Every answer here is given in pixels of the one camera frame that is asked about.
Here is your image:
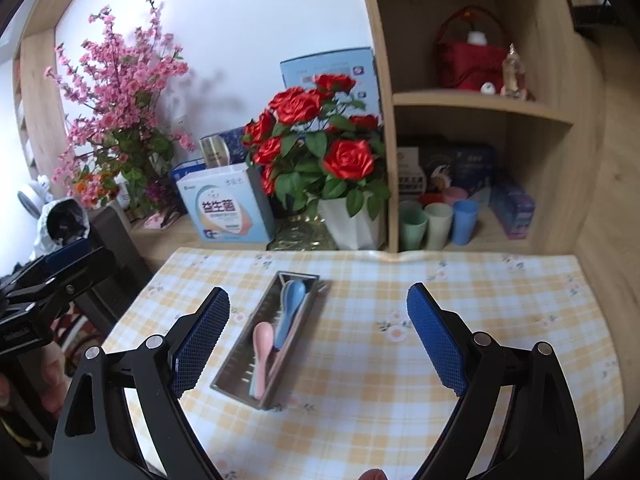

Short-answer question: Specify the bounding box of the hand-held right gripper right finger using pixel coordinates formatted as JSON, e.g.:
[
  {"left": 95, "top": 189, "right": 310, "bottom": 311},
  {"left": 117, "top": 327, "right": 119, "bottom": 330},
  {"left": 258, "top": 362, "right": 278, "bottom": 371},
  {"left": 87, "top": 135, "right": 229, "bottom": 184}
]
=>
[{"left": 406, "top": 282, "right": 586, "bottom": 480}]

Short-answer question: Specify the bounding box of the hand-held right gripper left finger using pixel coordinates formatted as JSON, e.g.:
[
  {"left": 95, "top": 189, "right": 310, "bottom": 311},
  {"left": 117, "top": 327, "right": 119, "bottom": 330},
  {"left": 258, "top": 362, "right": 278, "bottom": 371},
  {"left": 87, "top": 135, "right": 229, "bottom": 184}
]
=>
[{"left": 50, "top": 286, "right": 232, "bottom": 480}]

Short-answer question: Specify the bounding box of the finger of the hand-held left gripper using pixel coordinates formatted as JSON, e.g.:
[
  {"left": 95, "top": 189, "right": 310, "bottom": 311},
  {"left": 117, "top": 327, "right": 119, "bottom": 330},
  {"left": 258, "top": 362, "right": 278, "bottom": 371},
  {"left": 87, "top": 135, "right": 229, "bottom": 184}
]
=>
[
  {"left": 0, "top": 247, "right": 118, "bottom": 312},
  {"left": 30, "top": 237, "right": 96, "bottom": 273}
]

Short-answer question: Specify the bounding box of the stainless steel utensil tray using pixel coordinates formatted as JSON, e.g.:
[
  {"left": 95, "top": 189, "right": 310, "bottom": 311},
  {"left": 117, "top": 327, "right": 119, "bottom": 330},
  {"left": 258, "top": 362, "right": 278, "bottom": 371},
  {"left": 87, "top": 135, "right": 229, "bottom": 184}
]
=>
[{"left": 210, "top": 271, "right": 328, "bottom": 397}]

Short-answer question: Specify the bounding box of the pink plastic spoon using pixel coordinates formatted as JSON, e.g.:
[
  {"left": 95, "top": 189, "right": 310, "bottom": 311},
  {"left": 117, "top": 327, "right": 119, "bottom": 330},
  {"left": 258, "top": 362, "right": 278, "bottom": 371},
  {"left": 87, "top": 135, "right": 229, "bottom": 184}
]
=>
[{"left": 250, "top": 322, "right": 275, "bottom": 395}]

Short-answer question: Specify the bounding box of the blue plastic spoon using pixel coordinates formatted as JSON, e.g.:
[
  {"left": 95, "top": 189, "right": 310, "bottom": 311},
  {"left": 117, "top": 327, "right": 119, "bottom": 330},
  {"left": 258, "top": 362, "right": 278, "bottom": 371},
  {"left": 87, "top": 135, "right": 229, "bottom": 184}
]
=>
[{"left": 274, "top": 281, "right": 307, "bottom": 351}]

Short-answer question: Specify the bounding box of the person's left hand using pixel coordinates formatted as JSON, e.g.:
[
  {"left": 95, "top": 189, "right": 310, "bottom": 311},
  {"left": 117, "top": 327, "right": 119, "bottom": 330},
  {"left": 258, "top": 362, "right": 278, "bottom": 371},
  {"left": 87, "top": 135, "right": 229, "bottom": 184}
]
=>
[{"left": 0, "top": 345, "right": 69, "bottom": 411}]

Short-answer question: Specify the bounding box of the grey jacket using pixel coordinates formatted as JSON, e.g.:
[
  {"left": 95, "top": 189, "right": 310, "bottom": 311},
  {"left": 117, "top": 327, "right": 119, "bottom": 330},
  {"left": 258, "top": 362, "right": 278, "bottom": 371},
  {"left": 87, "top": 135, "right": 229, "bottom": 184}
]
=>
[{"left": 34, "top": 197, "right": 91, "bottom": 256}]

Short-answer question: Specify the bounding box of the red patterned cloth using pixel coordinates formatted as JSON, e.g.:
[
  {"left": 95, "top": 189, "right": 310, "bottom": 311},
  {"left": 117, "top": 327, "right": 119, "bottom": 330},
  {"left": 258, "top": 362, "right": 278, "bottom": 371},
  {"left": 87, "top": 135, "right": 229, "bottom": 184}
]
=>
[{"left": 52, "top": 305, "right": 108, "bottom": 356}]

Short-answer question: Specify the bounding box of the black office chair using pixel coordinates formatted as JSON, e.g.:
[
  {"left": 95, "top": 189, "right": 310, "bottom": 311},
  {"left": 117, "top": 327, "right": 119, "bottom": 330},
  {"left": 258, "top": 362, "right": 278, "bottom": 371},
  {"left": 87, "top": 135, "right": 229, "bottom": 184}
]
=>
[{"left": 87, "top": 205, "right": 153, "bottom": 336}]

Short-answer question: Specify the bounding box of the white fan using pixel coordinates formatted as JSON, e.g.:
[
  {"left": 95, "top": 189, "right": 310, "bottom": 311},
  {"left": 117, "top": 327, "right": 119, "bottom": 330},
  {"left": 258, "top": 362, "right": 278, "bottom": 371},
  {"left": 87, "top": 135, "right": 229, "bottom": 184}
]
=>
[{"left": 17, "top": 175, "right": 53, "bottom": 218}]

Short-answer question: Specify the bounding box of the yellow checkered floral tablecloth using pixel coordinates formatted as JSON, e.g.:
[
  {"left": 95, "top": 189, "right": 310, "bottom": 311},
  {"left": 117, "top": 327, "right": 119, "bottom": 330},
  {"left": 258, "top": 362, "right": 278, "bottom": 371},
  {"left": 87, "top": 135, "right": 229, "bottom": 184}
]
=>
[{"left": 102, "top": 246, "right": 626, "bottom": 480}]

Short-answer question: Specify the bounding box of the beige plastic cup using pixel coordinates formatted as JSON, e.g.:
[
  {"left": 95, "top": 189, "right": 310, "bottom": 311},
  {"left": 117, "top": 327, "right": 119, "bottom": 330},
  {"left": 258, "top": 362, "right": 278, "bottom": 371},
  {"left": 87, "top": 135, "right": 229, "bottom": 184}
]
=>
[{"left": 424, "top": 202, "right": 454, "bottom": 250}]

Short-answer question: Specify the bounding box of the green plastic cup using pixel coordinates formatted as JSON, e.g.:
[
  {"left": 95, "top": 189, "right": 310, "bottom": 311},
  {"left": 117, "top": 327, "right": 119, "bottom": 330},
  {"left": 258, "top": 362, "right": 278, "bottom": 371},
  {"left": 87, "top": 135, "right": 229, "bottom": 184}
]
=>
[{"left": 398, "top": 200, "right": 429, "bottom": 251}]

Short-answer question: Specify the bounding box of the blue plastic cup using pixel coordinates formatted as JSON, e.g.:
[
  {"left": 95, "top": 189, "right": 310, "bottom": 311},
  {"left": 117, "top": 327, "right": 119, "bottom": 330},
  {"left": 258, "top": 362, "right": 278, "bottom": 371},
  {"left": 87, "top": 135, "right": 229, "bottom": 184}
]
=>
[{"left": 452, "top": 200, "right": 481, "bottom": 246}]

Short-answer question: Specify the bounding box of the white box with orange print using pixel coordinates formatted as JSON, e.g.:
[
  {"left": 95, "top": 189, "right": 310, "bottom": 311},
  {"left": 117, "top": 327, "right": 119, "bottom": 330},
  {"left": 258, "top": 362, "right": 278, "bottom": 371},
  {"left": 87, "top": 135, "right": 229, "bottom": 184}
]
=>
[{"left": 175, "top": 162, "right": 275, "bottom": 243}]

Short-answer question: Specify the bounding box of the blue and white box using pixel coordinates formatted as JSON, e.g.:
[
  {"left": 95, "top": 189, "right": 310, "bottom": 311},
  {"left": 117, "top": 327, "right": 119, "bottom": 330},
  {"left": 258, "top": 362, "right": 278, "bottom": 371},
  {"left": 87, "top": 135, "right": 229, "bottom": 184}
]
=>
[{"left": 171, "top": 160, "right": 206, "bottom": 186}]

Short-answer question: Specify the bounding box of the purple printed box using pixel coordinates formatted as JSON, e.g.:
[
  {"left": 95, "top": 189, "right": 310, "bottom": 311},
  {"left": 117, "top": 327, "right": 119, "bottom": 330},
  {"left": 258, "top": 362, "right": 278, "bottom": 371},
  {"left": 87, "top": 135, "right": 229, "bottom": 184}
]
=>
[{"left": 489, "top": 177, "right": 537, "bottom": 240}]

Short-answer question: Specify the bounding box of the white labelled box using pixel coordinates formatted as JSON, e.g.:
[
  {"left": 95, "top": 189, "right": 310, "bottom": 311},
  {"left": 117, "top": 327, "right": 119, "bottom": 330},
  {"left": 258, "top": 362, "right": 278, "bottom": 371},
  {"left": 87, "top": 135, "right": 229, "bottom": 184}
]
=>
[{"left": 397, "top": 146, "right": 426, "bottom": 201}]

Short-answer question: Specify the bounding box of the dark printed box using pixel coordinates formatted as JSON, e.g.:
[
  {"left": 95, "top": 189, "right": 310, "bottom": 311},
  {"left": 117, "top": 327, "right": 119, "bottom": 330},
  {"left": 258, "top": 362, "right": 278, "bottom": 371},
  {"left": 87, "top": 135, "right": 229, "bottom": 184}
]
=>
[{"left": 422, "top": 142, "right": 501, "bottom": 196}]

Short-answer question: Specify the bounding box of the pink cherry blossom arrangement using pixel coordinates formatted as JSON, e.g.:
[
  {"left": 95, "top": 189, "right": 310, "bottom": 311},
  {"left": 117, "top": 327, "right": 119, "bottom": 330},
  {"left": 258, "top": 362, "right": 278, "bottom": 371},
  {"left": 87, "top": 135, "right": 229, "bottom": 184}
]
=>
[{"left": 44, "top": 0, "right": 198, "bottom": 221}]

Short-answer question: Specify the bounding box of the red rose plant white pot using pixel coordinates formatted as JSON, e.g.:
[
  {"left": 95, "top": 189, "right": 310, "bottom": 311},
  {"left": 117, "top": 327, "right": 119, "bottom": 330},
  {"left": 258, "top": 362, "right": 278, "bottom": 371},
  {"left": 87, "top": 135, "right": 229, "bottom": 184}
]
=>
[{"left": 241, "top": 74, "right": 392, "bottom": 251}]

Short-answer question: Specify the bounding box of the clear glass bottle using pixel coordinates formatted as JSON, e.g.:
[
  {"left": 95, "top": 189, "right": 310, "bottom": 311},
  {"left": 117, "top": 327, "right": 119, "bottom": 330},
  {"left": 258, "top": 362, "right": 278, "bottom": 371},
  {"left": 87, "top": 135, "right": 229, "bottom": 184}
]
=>
[{"left": 501, "top": 44, "right": 528, "bottom": 98}]

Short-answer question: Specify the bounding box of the wooden shelf unit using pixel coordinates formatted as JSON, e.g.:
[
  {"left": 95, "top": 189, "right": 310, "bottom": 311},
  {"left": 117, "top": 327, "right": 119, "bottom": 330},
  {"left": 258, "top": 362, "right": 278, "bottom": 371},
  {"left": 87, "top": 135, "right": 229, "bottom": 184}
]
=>
[{"left": 12, "top": 0, "right": 640, "bottom": 411}]

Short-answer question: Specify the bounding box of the tall light blue box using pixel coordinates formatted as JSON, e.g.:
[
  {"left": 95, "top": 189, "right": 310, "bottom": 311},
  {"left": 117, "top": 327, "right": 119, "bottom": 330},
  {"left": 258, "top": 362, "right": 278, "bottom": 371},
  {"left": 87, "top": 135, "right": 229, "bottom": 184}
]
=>
[{"left": 279, "top": 47, "right": 377, "bottom": 111}]

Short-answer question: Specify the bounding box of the black appliance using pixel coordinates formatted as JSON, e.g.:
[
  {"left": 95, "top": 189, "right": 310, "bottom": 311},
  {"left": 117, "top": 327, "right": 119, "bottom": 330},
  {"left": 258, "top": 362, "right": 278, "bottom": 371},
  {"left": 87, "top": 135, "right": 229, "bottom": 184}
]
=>
[{"left": 570, "top": 2, "right": 618, "bottom": 36}]

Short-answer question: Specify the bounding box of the red basket with handle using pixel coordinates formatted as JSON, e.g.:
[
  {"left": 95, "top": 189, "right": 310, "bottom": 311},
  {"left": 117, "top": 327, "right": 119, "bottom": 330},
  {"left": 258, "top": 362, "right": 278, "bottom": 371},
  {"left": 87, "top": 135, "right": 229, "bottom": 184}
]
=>
[{"left": 432, "top": 5, "right": 511, "bottom": 92}]

